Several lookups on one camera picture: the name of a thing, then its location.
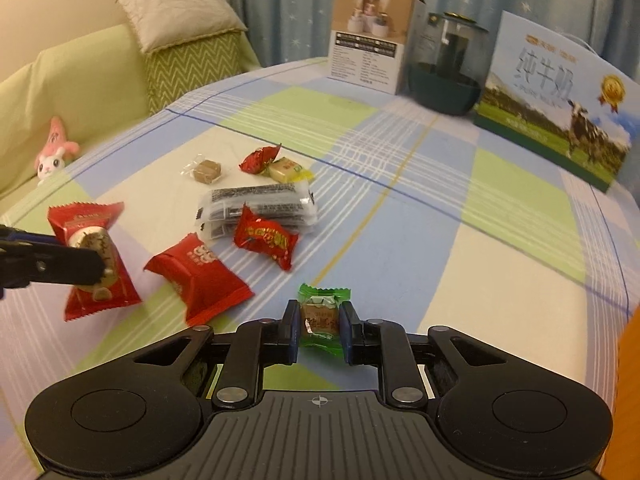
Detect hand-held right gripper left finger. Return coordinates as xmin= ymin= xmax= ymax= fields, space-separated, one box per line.
xmin=132 ymin=300 xmax=301 ymax=411

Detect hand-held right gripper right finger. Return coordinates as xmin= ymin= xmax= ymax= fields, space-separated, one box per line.
xmin=340 ymin=300 xmax=508 ymax=411

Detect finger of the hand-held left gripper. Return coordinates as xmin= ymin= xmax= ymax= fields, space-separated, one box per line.
xmin=0 ymin=241 xmax=106 ymax=302
xmin=0 ymin=225 xmax=67 ymax=248

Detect green candy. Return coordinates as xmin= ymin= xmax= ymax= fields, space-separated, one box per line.
xmin=297 ymin=283 xmax=351 ymax=356

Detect large red snack packet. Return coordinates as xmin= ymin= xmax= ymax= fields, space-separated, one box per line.
xmin=47 ymin=201 xmax=144 ymax=322

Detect red candy yellow print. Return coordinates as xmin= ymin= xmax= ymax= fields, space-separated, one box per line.
xmin=233 ymin=203 xmax=300 ymax=272

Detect plain red snack packet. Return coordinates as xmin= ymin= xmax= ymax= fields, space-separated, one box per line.
xmin=143 ymin=232 xmax=255 ymax=326

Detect brown candy clear wrapper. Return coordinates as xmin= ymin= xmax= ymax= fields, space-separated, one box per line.
xmin=181 ymin=154 xmax=226 ymax=184

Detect pink plush toy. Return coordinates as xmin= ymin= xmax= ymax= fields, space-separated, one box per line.
xmin=33 ymin=116 xmax=81 ymax=181

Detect checked tablecloth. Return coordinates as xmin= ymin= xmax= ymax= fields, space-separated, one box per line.
xmin=0 ymin=55 xmax=640 ymax=480

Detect yellow wrapped candy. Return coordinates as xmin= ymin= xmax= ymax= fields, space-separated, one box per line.
xmin=268 ymin=156 xmax=316 ymax=184

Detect green covered sofa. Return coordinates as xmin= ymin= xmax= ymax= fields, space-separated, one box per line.
xmin=0 ymin=22 xmax=262 ymax=202

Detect small red twisted candy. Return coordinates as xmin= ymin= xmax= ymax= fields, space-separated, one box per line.
xmin=238 ymin=144 xmax=282 ymax=176

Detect green zigzag cushion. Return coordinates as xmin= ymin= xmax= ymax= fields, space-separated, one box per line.
xmin=144 ymin=30 xmax=262 ymax=117

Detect white cushion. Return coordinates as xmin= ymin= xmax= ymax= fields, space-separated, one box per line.
xmin=117 ymin=0 xmax=249 ymax=54

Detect dark green glass jar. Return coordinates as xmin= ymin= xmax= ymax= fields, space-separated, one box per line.
xmin=403 ymin=11 xmax=490 ymax=117

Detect white and brown cardboard box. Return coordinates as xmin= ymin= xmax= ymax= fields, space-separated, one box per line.
xmin=327 ymin=0 xmax=429 ymax=96

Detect blue milk carton box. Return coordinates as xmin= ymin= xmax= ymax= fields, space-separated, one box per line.
xmin=472 ymin=9 xmax=640 ymax=195

